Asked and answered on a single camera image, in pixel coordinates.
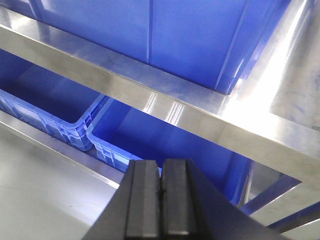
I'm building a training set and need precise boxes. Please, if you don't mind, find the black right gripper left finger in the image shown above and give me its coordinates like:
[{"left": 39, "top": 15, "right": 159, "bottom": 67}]
[{"left": 83, "top": 160, "right": 161, "bottom": 240}]

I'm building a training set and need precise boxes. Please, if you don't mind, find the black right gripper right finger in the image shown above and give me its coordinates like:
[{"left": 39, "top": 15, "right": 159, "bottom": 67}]
[{"left": 161, "top": 158, "right": 284, "bottom": 240}]

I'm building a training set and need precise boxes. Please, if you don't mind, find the blue bin lower shelf right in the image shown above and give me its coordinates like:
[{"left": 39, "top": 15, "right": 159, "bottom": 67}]
[{"left": 86, "top": 98, "right": 253, "bottom": 206}]

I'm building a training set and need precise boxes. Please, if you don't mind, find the blue bin shelf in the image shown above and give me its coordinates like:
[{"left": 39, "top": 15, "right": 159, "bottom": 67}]
[
  {"left": 0, "top": 50, "right": 108, "bottom": 152},
  {"left": 86, "top": 98, "right": 253, "bottom": 206}
]

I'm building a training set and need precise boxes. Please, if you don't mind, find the blue bin lower shelf left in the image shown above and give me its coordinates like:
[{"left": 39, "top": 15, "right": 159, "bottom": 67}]
[{"left": 0, "top": 50, "right": 108, "bottom": 152}]

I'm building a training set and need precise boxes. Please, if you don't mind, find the blue target bin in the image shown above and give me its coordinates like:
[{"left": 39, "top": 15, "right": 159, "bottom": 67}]
[{"left": 2, "top": 0, "right": 289, "bottom": 95}]

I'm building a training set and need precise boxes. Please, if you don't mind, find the steel shelf rack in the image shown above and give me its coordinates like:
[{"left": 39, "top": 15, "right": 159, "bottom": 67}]
[{"left": 0, "top": 0, "right": 320, "bottom": 225}]

